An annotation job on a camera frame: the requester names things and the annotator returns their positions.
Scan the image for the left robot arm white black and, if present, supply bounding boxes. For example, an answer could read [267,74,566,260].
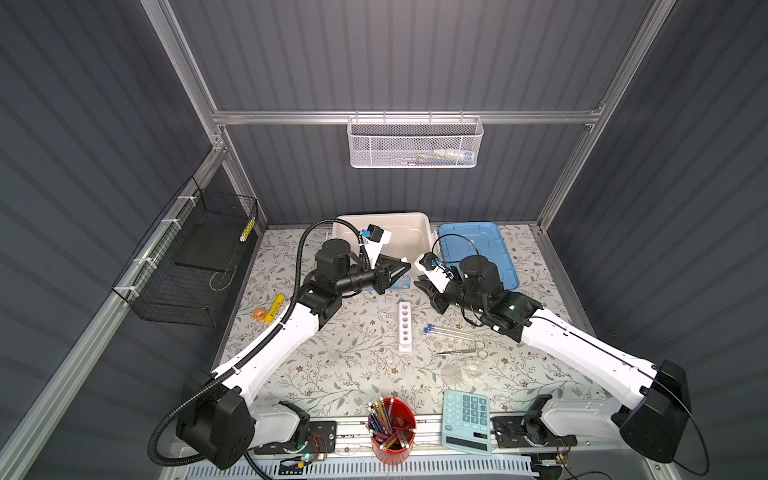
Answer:
[147,218,410,470]

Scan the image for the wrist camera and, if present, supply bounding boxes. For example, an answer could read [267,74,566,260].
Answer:
[416,252,454,293]
[361,224,392,269]

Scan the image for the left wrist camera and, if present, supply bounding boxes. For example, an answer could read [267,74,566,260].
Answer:
[361,224,392,269]

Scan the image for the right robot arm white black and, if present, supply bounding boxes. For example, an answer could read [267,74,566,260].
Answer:
[414,251,697,464]

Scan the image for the blue plastic bin lid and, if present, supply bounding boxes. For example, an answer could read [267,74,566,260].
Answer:
[438,222,520,290]

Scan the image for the black wire side basket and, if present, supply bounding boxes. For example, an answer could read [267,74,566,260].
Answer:
[113,179,259,327]

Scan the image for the white plastic storage bin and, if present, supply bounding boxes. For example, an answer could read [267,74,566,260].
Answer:
[340,212,437,280]

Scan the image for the metal scissors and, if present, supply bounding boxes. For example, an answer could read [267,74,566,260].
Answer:
[435,341,489,359]

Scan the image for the mint green calculator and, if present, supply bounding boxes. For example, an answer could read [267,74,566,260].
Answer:
[441,390,492,455]

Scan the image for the yellow marker in basket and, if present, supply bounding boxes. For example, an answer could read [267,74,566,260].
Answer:
[239,218,256,243]

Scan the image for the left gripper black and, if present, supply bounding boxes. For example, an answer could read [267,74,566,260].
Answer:
[333,254,408,298]

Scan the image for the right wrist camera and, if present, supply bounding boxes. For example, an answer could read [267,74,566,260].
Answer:
[416,252,454,293]

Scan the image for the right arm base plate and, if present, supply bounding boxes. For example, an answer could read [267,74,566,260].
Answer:
[491,414,578,448]

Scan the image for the white wire wall basket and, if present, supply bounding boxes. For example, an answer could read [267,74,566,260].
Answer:
[346,115,484,169]

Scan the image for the red pencil cup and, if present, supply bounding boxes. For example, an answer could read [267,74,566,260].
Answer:
[365,397,417,466]

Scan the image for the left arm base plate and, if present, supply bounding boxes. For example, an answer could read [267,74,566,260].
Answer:
[252,421,338,456]

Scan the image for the white test tube rack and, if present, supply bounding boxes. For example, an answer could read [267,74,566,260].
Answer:
[397,300,413,353]

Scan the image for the white slotted cable duct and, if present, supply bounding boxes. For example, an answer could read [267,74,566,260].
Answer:
[184,455,535,480]

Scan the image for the clear test tube blue cap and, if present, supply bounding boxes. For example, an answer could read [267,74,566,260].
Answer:
[424,324,471,334]

